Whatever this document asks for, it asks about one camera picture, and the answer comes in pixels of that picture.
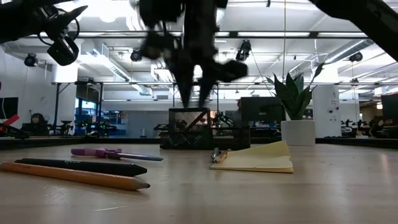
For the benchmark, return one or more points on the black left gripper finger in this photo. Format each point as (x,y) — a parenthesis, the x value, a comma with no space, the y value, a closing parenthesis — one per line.
(68,22)
(63,16)

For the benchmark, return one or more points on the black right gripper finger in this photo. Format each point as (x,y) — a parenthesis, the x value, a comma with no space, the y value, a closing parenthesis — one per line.
(205,85)
(186,82)

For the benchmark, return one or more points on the orange wooden pencil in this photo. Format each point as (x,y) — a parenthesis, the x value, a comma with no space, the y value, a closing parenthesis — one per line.
(77,176)
(222,156)

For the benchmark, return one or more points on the yellow sticky note pad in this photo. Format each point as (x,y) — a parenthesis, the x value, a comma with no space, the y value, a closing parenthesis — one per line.
(258,161)

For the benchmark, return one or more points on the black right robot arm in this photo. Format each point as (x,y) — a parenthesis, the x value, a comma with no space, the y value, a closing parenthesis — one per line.
(373,21)

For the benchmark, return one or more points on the black mesh desk organizer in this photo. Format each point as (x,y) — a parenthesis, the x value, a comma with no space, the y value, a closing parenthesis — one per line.
(227,137)

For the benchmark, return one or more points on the black computer monitor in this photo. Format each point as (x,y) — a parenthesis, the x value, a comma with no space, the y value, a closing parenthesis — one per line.
(261,109)
(390,109)

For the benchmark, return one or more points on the person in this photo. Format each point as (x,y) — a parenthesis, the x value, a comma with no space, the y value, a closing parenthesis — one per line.
(38,119)

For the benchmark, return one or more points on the blue shelving unit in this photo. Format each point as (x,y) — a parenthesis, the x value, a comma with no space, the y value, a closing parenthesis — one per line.
(82,124)

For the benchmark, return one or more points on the red angled bar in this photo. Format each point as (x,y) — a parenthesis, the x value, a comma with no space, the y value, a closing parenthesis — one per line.
(11,120)

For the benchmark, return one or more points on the snake plant in white pot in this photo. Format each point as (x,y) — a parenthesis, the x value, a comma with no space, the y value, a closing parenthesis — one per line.
(298,132)

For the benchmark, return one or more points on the black round ceiling camera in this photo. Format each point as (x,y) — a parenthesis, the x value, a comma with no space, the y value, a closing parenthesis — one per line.
(31,60)
(136,56)
(356,57)

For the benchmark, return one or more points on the black overhead camera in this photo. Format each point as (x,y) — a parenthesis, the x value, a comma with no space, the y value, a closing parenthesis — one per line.
(244,49)

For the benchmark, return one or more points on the black wall screen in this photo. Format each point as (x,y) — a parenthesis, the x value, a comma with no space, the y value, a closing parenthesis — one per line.
(8,108)

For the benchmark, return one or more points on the black aluminium rig frame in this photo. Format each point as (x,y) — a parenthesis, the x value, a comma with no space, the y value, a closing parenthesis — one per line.
(93,142)

